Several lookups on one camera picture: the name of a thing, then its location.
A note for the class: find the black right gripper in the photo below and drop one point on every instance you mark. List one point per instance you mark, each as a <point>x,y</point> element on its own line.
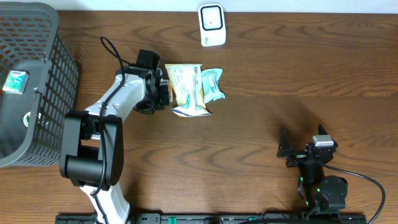
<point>284,147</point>

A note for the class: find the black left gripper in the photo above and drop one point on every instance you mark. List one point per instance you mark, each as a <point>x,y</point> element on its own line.
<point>159,92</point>

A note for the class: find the orange small packet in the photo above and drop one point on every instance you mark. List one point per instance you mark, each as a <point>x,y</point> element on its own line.
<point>171,95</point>

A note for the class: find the cream snack bag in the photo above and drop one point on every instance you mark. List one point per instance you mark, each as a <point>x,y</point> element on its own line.
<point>187,86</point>

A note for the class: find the mint green wipes pack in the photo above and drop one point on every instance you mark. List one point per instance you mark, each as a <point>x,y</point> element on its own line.
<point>211,89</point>

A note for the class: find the teal tissue box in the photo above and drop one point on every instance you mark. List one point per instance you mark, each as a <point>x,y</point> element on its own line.
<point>16,82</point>

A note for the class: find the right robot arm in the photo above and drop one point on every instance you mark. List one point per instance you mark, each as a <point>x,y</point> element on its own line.
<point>324,195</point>

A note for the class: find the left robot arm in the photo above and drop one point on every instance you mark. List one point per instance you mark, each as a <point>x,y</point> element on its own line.
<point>92,151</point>

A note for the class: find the white barcode scanner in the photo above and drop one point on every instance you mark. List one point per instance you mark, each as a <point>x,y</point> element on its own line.
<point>212,25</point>

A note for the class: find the dark grey plastic basket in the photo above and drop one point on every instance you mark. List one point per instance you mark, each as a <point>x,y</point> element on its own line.
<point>30,42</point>

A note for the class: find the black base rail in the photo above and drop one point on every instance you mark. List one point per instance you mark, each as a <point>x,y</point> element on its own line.
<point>154,218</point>

